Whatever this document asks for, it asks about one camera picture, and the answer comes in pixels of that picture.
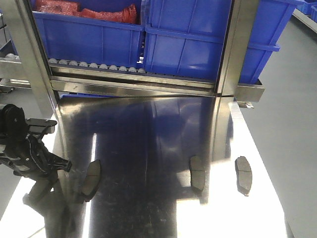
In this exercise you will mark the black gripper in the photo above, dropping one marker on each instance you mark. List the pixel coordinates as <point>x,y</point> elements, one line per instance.
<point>16,151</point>

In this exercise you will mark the grey brake pad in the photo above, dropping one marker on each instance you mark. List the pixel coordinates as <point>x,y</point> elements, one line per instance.
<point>39,190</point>
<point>197,175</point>
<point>244,176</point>
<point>91,181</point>

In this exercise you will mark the grey roller conveyor track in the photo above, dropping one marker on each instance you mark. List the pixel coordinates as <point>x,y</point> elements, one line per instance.
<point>95,65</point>

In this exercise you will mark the lower blue bin under table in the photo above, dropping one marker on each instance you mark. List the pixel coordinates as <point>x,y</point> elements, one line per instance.
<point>82,95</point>

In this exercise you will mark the left blue plastic bin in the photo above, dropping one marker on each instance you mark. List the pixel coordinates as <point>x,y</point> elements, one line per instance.
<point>91,40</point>

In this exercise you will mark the blue plastic bin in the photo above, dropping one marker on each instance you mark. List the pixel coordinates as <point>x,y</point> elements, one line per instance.
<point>91,40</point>
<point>186,37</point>

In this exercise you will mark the red bagged parts in bin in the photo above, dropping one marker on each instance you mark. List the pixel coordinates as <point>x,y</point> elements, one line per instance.
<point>122,11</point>

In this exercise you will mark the right blue plastic bin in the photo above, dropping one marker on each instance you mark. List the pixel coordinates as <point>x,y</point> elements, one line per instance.
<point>186,37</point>

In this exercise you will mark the grey camera on gripper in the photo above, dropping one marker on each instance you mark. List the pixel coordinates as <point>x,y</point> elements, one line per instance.
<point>41,126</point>

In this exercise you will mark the stainless steel rack frame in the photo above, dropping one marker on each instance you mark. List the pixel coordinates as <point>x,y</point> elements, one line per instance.
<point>46,80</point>

